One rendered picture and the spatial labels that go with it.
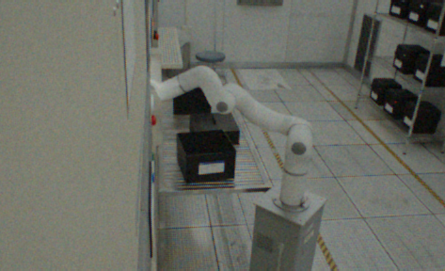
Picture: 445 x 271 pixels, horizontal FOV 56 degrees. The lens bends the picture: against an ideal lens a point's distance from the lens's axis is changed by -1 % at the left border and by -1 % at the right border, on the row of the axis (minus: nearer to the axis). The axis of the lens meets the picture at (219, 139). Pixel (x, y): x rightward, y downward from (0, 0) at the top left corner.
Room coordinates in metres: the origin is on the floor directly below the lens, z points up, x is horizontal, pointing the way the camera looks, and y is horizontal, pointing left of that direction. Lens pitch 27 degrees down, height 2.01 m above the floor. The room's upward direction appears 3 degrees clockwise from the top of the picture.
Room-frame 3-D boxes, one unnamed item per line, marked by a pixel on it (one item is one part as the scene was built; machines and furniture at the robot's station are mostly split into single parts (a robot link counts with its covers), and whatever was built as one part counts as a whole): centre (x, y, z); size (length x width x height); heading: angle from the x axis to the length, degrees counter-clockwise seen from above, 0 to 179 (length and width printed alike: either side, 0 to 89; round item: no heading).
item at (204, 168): (2.07, 0.07, 0.85); 0.28 x 0.28 x 0.17; 17
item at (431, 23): (4.03, -2.05, 1.31); 0.30 x 0.28 x 0.26; 9
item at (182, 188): (2.50, 0.11, 0.38); 1.30 x 0.60 x 0.76; 9
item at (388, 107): (4.39, -1.99, 0.31); 0.30 x 0.28 x 0.26; 9
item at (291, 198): (1.79, -0.38, 0.85); 0.19 x 0.19 x 0.18
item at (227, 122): (2.49, 0.04, 0.83); 0.29 x 0.29 x 0.13; 11
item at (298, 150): (1.76, -0.37, 1.07); 0.19 x 0.12 x 0.24; 168
